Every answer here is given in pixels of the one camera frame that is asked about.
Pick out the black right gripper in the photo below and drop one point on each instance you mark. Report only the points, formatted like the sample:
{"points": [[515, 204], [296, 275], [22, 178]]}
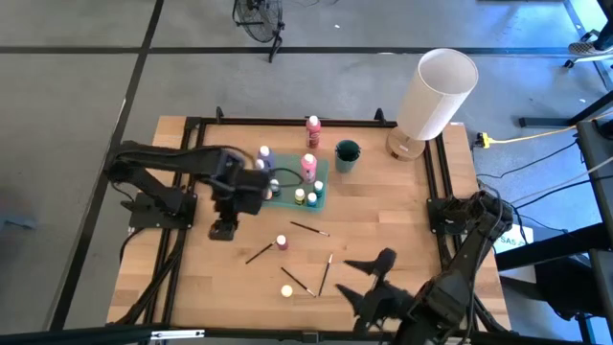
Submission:
{"points": [[388, 302]]}

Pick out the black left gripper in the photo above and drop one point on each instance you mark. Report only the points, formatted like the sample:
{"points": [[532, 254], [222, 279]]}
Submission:
{"points": [[244, 191]]}

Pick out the small orange paint bottle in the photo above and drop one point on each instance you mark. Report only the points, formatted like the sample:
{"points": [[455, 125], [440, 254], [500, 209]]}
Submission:
{"points": [[268, 194]]}

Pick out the large teal paint bottle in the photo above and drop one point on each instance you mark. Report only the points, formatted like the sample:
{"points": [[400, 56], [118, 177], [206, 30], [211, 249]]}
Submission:
{"points": [[259, 164]]}

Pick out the large blue paint bottle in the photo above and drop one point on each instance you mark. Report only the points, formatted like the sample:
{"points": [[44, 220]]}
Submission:
{"points": [[264, 153]]}

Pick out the small magenta paint bottle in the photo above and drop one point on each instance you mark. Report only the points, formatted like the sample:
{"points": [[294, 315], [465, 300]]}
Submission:
{"points": [[281, 242]]}

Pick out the large pink paint bottle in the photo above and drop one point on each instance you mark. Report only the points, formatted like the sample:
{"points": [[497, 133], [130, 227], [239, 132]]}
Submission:
{"points": [[309, 167]]}

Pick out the small green paint bottle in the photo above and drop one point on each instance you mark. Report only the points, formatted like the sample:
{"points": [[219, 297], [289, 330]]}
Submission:
{"points": [[318, 187]]}

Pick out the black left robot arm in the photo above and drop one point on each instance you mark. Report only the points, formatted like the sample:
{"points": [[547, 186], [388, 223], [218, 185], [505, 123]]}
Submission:
{"points": [[167, 160]]}

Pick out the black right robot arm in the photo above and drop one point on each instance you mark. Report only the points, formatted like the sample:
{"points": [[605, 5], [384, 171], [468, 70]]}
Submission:
{"points": [[460, 278]]}

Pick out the large red paint bottle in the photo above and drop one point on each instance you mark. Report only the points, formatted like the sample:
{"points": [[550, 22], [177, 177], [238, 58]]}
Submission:
{"points": [[313, 136]]}

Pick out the translucent teal plastic bin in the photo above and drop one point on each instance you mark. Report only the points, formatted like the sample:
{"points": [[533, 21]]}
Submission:
{"points": [[297, 187]]}

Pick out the dark green plastic cup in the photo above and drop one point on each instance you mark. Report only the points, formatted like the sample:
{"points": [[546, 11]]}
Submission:
{"points": [[347, 163]]}

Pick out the white labelled box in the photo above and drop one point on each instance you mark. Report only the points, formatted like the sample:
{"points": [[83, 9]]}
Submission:
{"points": [[515, 239]]}

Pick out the black floor fan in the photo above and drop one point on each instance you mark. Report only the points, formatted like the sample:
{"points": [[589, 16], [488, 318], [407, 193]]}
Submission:
{"points": [[258, 19]]}

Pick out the white shade wooden base lamp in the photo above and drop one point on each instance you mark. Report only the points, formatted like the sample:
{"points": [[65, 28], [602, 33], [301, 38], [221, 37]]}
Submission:
{"points": [[436, 96]]}

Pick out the person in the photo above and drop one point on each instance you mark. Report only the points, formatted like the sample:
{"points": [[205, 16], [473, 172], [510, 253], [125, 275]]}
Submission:
{"points": [[582, 48]]}

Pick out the black frame clamp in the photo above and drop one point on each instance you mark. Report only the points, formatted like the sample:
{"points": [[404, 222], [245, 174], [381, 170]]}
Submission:
{"points": [[219, 114], [379, 115]]}

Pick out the black aluminium rig frame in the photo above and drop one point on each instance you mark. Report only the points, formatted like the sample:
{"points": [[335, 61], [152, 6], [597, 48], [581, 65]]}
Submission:
{"points": [[306, 122]]}

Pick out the silver frame bracket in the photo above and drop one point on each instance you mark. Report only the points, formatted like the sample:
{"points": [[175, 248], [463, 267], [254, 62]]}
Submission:
{"points": [[177, 334]]}

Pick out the neighbouring black rig frame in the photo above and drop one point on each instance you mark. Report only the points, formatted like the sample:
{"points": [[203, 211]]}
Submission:
{"points": [[596, 215]]}

